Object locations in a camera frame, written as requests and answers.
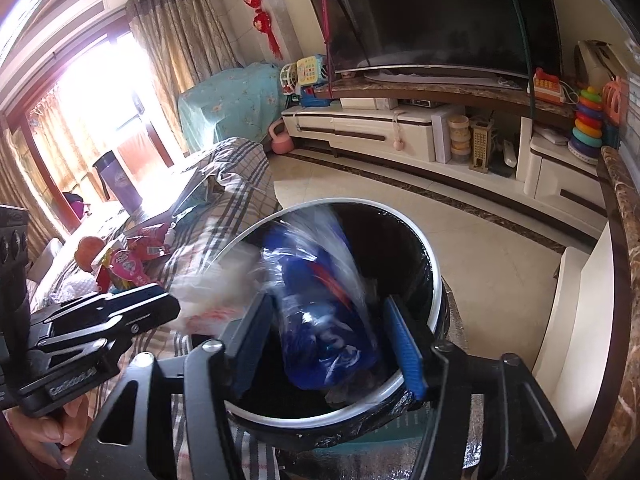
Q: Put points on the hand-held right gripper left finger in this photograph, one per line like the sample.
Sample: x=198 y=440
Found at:
x=245 y=355

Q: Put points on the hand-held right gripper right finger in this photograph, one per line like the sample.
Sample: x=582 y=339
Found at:
x=405 y=355

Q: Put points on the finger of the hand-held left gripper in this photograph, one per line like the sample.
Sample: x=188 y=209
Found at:
x=142 y=296
x=150 y=317

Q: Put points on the blue plastic packet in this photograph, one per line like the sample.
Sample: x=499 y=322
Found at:
x=310 y=320

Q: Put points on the white trash bin black liner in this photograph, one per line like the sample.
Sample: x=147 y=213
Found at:
x=380 y=240

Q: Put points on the person's left hand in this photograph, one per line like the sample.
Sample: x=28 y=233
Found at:
x=35 y=437

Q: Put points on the pink snack packet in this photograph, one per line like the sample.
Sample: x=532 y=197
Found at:
x=125 y=266

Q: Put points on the red snack packet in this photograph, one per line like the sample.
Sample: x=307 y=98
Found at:
x=147 y=241

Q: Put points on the white plastic bag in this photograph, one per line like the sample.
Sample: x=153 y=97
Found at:
x=210 y=290

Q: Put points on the orange ball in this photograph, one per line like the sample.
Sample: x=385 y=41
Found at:
x=87 y=252

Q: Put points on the light sofa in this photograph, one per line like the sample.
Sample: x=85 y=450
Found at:
x=45 y=260

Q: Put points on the purple pink bag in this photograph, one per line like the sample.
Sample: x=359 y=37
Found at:
x=75 y=207

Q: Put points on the purple water bottle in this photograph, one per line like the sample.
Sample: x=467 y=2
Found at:
x=122 y=185

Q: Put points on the plaid checked blanket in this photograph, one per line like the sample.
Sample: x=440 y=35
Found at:
x=240 y=185

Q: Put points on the beige patterned curtain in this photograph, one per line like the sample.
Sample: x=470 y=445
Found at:
x=175 y=35
x=25 y=185

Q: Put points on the marble-topped white table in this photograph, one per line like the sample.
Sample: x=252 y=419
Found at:
x=565 y=310

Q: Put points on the pink kettlebell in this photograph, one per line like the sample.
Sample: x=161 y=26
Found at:
x=281 y=144

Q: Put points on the teal floral cover cloth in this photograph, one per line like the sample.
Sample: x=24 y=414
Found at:
x=225 y=100

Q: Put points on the balcony glass door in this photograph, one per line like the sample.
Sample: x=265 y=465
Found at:
x=100 y=85

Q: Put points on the wooden tower toy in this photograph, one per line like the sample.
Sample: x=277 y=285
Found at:
x=480 y=147

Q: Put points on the white flat box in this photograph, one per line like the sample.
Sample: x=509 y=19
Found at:
x=441 y=135

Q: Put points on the white remote control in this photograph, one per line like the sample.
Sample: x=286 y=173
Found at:
x=509 y=155

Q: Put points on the stacked yellow lidded tubs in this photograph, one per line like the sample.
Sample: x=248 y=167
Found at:
x=459 y=135

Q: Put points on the white marble-topped television cabinet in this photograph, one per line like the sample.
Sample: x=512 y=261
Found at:
x=365 y=130

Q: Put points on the white set-top box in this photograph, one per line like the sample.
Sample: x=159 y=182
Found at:
x=367 y=103

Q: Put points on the white green baby toy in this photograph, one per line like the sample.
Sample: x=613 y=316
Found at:
x=289 y=79

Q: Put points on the blue toy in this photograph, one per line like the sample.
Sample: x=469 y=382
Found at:
x=314 y=97

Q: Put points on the white papers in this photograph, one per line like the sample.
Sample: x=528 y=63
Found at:
x=550 y=134

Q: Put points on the yellow toy phone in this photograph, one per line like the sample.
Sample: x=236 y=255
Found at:
x=310 y=70

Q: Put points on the rainbow stacking rings toy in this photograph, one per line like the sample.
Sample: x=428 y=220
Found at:
x=586 y=130

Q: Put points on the red toy telephone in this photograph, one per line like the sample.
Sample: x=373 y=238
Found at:
x=547 y=82

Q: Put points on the orange plastic toy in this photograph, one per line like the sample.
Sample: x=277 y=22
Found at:
x=614 y=100

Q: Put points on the cream appliance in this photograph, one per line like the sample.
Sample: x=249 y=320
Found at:
x=592 y=65

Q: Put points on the black flat television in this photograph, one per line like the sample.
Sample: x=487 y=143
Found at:
x=425 y=10

